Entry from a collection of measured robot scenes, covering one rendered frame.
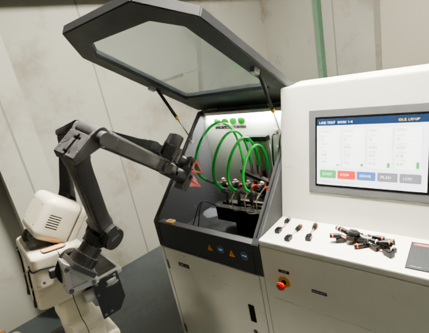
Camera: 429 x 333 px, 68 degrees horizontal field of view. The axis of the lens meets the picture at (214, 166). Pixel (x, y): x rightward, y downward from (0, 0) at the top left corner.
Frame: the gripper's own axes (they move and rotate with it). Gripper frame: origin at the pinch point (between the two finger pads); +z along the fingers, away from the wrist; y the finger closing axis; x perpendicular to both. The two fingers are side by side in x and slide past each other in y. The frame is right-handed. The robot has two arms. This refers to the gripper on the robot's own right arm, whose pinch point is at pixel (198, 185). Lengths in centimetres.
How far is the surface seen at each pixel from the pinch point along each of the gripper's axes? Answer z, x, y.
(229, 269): 35.2, -3.1, -29.0
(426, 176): 38, -69, 34
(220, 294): 46, 6, -44
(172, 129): 71, 189, 57
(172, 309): 88, 87, -87
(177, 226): 17.5, 26.8, -21.7
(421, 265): 38, -76, 4
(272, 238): 27.0, -26.3, -7.6
